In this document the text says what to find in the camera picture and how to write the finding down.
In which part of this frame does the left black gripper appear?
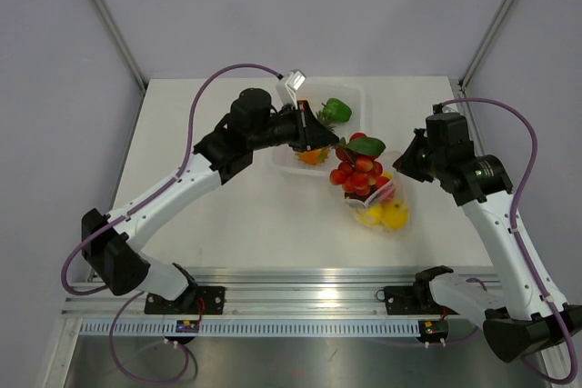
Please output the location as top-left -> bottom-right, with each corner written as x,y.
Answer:
248,101 -> 339,154

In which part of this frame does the red lychee bunch with leaves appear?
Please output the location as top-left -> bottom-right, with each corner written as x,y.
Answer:
329,132 -> 392,199

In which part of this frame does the red tomato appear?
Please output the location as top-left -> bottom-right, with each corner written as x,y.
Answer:
375,176 -> 396,202

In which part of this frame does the yellow lemon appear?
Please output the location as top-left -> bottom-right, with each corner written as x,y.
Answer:
381,202 -> 409,231

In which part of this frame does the clear zip top bag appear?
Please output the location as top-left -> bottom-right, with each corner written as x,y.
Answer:
331,153 -> 410,234

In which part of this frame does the yellow bell pepper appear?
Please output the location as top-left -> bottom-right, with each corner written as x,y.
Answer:
355,204 -> 383,227

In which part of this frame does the dark red plum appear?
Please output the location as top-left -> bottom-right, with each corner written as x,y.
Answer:
344,193 -> 366,203

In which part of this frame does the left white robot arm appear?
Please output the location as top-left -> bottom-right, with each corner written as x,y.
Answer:
82,88 -> 339,313

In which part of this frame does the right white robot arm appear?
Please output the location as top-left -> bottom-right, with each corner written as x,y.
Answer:
394,112 -> 581,363

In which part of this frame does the orange spiky horned melon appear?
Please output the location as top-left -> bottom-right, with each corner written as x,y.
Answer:
296,147 -> 330,166

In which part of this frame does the green bell pepper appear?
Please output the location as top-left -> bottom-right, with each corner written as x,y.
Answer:
317,98 -> 352,124

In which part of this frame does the white plastic basket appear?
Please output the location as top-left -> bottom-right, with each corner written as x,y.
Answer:
270,81 -> 367,179

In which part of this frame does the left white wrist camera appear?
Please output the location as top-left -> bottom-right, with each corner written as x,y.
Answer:
276,70 -> 306,109

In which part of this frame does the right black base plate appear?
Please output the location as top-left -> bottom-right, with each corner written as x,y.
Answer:
375,285 -> 457,316

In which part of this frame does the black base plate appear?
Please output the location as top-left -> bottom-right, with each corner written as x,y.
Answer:
144,285 -> 226,315
375,285 -> 457,316

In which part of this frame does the aluminium mounting rail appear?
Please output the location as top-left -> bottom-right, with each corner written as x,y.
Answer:
61,267 -> 556,322

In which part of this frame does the white slotted cable duct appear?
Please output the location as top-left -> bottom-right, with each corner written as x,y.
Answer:
79,319 -> 420,338

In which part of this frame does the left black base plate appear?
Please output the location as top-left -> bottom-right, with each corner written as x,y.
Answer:
144,285 -> 226,315

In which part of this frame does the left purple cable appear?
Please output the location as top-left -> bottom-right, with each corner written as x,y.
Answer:
61,62 -> 286,383

